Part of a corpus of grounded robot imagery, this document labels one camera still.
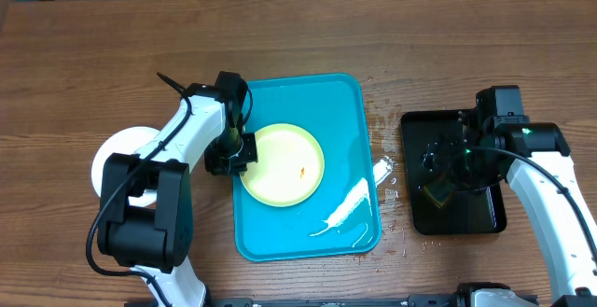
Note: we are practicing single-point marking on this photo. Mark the black water tray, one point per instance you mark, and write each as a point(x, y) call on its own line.
point(467, 211)

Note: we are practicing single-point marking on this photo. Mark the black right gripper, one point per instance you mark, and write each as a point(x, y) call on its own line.
point(439, 160)

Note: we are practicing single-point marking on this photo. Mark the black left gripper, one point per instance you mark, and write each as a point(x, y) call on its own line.
point(218, 167)

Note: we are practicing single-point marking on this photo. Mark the teal plastic tray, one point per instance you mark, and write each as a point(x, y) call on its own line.
point(342, 216)

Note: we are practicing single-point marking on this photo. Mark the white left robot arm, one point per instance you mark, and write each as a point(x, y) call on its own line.
point(144, 227)

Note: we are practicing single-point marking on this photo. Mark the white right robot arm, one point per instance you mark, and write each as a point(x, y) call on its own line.
point(500, 143)

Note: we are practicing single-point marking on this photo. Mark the yellow-green plate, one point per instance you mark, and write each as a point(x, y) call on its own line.
point(289, 168)

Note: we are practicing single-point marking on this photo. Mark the green yellow sponge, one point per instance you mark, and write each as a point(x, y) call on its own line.
point(439, 191)

